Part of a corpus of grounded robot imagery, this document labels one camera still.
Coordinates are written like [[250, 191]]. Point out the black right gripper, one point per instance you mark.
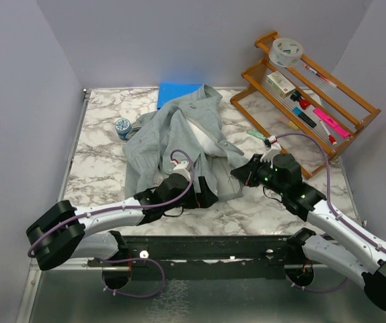
[[247, 173]]

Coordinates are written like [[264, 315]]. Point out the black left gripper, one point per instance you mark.
[[206, 198]]

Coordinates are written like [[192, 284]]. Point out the grey zip-up jacket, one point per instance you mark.
[[188, 126]]

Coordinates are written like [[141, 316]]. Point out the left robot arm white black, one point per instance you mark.
[[57, 234]]

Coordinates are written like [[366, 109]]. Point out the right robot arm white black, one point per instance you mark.
[[359, 254]]

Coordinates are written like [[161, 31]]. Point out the mint green eraser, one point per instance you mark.
[[256, 134]]

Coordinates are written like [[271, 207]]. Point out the yellow highlighter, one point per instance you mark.
[[292, 125]]

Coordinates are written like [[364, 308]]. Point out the blue black highlighter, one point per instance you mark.
[[304, 117]]

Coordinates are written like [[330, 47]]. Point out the wooden two-tier rack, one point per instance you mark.
[[303, 97]]

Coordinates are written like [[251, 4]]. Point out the red white marker pen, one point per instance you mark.
[[329, 135]]

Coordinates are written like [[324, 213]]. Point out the white green small box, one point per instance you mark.
[[280, 84]]

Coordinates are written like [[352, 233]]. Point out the pink highlighter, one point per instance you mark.
[[332, 123]]

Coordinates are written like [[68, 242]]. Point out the blue patterned round container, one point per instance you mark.
[[122, 127]]

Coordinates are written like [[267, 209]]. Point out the blue paper sheet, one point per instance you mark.
[[169, 91]]

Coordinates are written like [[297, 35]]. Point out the red pen on top shelf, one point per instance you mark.
[[319, 75]]

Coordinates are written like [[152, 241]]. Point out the clear tape roll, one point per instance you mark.
[[285, 52]]

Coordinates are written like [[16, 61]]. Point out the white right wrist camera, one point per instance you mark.
[[272, 148]]

